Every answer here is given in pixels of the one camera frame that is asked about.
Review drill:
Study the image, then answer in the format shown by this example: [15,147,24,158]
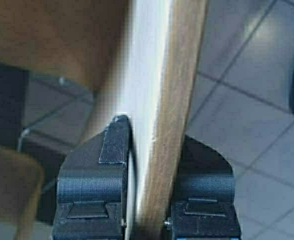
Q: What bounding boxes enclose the wooden chair square cutouts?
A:
[0,0,207,240]

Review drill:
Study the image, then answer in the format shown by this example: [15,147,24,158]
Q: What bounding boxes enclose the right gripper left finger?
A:
[56,115,132,240]

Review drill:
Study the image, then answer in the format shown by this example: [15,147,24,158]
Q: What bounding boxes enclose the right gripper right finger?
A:
[173,134,235,205]

